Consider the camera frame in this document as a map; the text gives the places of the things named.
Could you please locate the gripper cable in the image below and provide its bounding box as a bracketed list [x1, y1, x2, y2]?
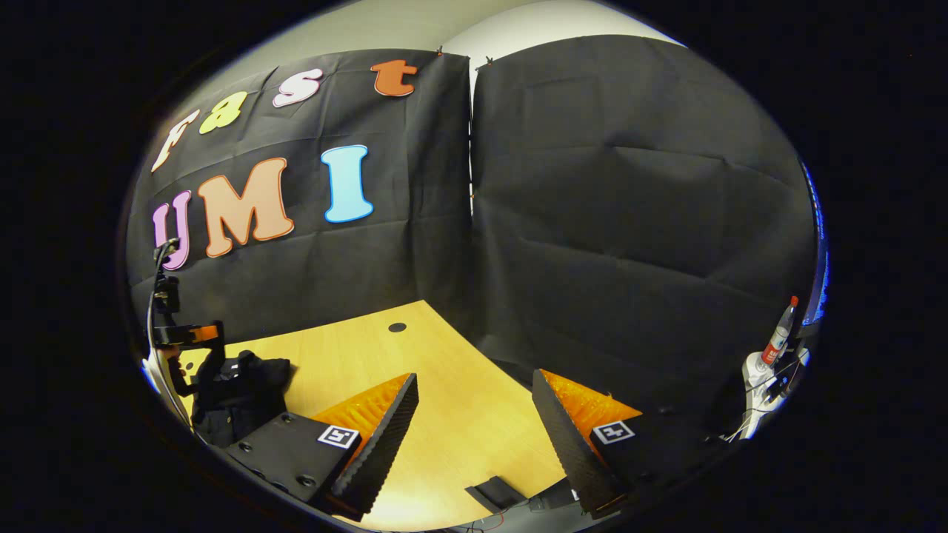
[145, 241, 173, 356]

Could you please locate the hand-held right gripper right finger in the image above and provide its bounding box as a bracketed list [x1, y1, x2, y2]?
[532, 368, 734, 519]

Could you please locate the small black box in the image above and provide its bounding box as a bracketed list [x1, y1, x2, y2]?
[465, 476, 529, 514]

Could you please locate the black backdrop cloth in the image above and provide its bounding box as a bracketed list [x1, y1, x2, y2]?
[124, 33, 819, 445]

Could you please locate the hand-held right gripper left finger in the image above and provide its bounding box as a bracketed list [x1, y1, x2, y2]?
[222, 372, 420, 519]

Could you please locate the black garment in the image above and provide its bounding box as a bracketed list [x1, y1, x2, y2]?
[191, 350, 292, 449]

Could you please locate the white device with cables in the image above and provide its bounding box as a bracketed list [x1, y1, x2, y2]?
[730, 344, 810, 442]

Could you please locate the bottle with red label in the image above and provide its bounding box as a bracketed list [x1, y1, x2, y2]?
[761, 295, 800, 366]

